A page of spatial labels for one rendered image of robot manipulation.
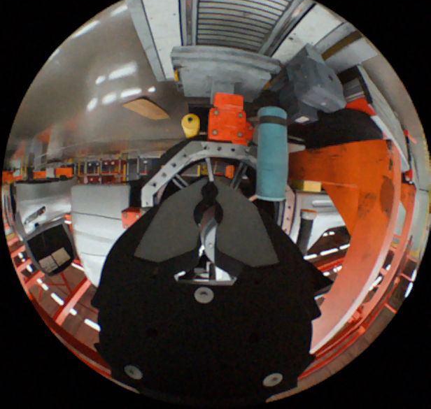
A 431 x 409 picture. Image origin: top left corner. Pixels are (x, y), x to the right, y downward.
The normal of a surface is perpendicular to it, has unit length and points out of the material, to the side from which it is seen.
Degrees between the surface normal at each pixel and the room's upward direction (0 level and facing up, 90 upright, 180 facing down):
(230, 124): 90
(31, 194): 107
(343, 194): 90
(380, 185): 90
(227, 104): 90
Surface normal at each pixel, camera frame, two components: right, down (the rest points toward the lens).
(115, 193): 0.11, 0.12
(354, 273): -0.99, -0.04
